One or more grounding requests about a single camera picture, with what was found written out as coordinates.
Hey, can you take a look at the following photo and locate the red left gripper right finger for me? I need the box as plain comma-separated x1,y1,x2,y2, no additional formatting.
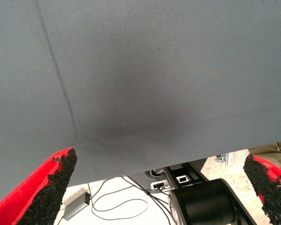
243,153,281,225

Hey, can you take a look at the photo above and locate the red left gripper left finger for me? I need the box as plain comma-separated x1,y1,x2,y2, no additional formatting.
0,147,78,225

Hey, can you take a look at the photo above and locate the grey metal box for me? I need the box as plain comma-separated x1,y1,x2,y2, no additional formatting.
62,196,87,221

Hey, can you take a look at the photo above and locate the olive green fabric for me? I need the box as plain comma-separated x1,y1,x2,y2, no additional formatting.
248,140,281,175

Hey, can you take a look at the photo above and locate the small black adapter red light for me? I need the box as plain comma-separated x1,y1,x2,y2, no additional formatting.
83,191,93,206

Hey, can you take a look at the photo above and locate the black cylindrical housing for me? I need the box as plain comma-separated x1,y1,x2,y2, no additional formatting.
170,178,258,225

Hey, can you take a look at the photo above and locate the white power strip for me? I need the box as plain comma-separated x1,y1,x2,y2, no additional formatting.
150,180,170,190

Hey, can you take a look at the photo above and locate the dark grey table cloth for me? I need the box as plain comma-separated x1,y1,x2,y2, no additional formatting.
0,0,281,204

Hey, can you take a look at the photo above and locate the aluminium frame profile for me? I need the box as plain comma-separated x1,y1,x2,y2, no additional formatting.
214,151,235,165

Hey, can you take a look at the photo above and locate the thin black floor cable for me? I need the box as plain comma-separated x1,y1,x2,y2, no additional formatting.
121,175,178,225
87,178,149,221

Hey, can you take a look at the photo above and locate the black metal frame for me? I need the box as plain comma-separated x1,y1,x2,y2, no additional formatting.
163,161,209,192

